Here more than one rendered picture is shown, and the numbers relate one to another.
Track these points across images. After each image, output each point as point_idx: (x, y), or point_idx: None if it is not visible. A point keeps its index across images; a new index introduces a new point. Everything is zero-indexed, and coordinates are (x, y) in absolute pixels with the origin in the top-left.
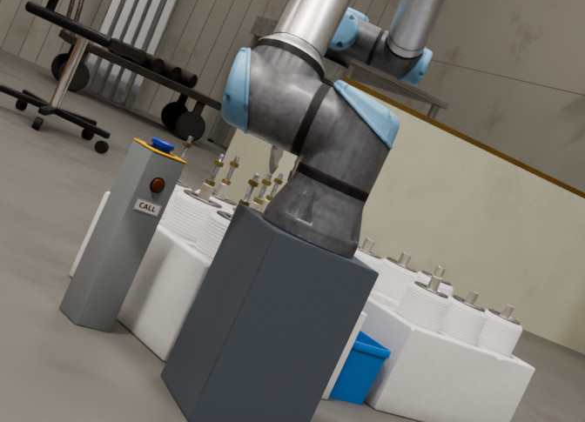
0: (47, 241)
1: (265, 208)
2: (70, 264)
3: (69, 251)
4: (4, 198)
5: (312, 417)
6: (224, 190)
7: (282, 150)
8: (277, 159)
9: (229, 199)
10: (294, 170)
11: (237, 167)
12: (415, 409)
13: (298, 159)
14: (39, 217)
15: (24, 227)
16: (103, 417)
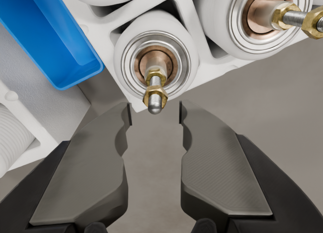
0: (294, 97)
1: (159, 61)
2: (291, 45)
3: (277, 95)
4: (298, 172)
5: None
6: (277, 0)
7: (200, 135)
8: (195, 111)
9: (237, 38)
10: (121, 109)
11: (310, 11)
12: None
13: (118, 137)
14: (277, 162)
15: (307, 113)
16: None
